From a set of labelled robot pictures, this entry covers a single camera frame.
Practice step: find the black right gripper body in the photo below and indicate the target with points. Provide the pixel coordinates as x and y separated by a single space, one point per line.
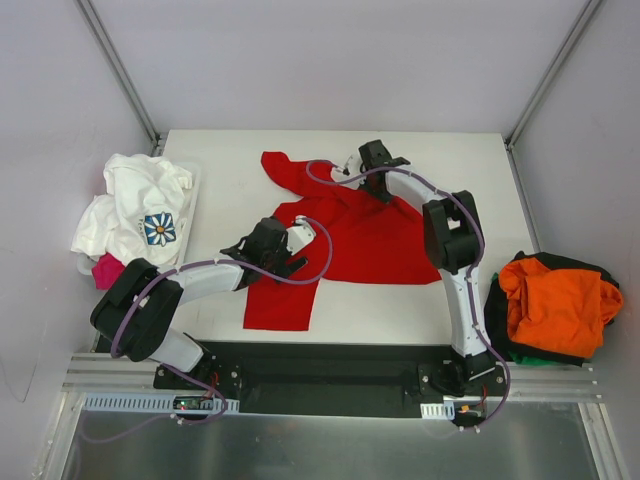
379 176

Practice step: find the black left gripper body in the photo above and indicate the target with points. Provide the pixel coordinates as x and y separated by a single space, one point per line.
273 251

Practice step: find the red t-shirt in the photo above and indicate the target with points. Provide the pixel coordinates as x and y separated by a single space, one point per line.
366 241

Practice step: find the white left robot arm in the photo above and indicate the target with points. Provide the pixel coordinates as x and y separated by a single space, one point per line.
136 313

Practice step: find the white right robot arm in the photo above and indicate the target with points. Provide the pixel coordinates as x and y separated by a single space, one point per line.
454 245

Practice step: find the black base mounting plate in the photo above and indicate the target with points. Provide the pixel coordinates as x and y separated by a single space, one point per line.
371 402

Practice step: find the white daisy print t-shirt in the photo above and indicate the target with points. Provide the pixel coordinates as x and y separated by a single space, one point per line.
135 210

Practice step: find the pink t-shirt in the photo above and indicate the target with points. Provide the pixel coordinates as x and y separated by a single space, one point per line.
106 271

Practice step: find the black t-shirt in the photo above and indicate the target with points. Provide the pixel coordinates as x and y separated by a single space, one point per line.
495 310

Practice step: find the orange t-shirt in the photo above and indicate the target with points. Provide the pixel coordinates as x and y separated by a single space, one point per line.
558 306

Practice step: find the green t-shirt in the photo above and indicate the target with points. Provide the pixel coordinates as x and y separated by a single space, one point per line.
526 360

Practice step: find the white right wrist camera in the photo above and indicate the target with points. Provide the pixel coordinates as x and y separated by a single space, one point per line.
351 166

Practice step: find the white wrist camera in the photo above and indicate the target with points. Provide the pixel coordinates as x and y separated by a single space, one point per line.
351 166
300 235

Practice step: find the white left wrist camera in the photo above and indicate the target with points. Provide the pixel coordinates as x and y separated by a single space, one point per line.
300 235

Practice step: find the right aluminium frame post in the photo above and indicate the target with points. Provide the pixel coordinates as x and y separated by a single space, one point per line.
563 54

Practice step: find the aluminium frame post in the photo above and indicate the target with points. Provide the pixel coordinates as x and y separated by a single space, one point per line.
98 30
563 54

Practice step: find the small white cable duct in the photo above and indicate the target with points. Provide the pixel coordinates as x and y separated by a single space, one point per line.
438 411

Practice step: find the aluminium front rail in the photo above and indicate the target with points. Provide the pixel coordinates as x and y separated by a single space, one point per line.
238 377

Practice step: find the left aluminium frame post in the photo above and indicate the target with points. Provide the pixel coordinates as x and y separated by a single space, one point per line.
98 30

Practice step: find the white slotted cable duct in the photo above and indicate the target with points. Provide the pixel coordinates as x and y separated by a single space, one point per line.
152 403

